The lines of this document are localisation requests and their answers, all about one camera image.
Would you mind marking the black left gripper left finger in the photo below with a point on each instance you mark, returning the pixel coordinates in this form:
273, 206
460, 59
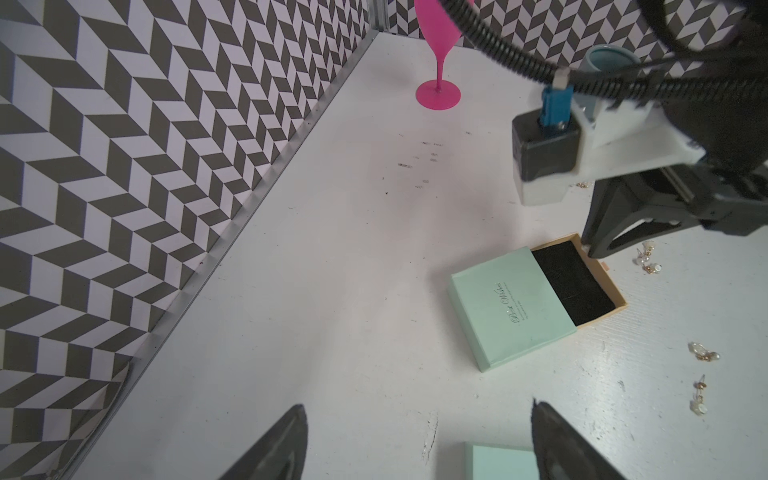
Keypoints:
279, 454

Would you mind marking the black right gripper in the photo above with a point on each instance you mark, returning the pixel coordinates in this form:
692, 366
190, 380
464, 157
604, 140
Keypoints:
724, 191

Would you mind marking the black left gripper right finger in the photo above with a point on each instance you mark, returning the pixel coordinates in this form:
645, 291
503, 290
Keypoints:
562, 452

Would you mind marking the gold pearl earring pair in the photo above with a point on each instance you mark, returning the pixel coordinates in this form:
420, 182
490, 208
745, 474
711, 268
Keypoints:
644, 258

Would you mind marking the mint green drawer jewelry box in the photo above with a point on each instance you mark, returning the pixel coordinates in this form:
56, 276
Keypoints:
526, 299

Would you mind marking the mint green middle jewelry box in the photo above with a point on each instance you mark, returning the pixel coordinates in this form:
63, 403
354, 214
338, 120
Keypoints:
486, 462

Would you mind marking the pink plastic goblet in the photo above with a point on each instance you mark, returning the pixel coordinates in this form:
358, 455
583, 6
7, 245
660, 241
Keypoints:
441, 35

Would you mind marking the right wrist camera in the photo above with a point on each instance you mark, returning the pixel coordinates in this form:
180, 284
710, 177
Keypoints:
598, 142

